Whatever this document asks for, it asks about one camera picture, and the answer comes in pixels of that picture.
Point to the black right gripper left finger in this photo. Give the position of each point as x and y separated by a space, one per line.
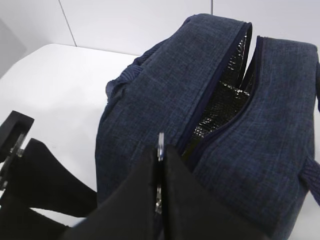
130 212

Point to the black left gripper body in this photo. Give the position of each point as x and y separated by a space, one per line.
13 132

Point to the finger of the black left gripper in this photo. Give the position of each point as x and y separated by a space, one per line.
19 222
40 181

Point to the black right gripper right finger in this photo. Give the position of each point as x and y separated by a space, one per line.
192 213

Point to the dark navy lunch bag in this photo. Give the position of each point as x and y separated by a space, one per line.
243 128

